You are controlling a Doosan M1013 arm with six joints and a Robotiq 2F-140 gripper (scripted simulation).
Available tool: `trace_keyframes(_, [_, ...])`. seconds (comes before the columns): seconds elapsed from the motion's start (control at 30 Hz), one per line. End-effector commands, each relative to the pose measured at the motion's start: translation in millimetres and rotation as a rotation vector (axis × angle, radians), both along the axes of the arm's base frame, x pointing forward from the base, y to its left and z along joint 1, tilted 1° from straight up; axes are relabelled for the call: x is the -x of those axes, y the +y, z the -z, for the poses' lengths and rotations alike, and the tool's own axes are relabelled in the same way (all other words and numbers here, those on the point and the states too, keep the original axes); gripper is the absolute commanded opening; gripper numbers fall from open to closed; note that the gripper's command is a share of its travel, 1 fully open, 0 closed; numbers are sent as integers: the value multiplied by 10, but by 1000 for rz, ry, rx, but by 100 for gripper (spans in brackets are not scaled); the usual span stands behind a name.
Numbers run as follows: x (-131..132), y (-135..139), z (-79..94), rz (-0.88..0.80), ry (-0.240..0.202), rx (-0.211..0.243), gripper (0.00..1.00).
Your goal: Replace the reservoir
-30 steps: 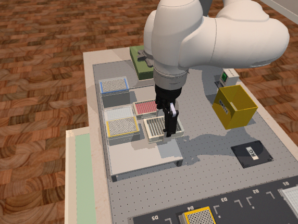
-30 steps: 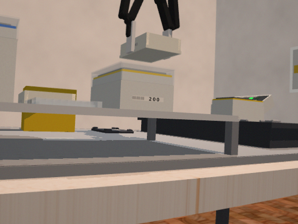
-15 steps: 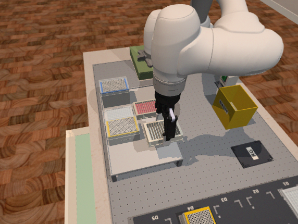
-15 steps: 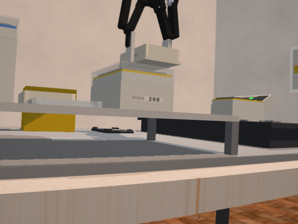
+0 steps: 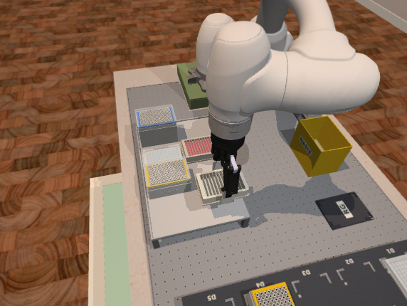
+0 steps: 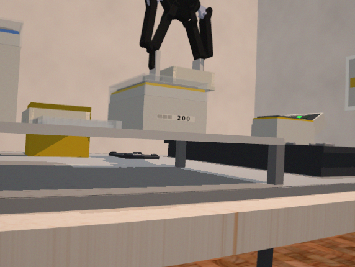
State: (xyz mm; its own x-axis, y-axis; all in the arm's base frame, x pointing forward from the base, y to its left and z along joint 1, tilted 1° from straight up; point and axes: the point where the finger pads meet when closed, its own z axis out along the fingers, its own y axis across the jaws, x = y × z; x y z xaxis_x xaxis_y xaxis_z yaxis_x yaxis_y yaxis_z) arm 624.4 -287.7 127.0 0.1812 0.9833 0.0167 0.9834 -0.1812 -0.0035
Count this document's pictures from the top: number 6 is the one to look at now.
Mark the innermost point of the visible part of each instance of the white flat shelf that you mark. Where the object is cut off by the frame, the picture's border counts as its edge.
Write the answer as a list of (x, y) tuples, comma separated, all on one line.
[(276, 150)]

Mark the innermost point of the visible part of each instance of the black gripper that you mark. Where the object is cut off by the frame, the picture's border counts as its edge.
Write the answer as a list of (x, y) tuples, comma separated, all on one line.
[(182, 10)]

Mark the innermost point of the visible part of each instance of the dark grey square pad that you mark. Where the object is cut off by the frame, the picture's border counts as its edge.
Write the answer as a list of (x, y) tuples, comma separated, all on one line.
[(134, 155)]

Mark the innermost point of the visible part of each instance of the yellow tip rack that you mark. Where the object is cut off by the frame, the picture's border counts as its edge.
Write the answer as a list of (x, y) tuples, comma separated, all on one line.
[(293, 129)]

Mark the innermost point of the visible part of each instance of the grey perforated base plate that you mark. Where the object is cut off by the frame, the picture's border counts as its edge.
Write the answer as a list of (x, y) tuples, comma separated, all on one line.
[(32, 184)]

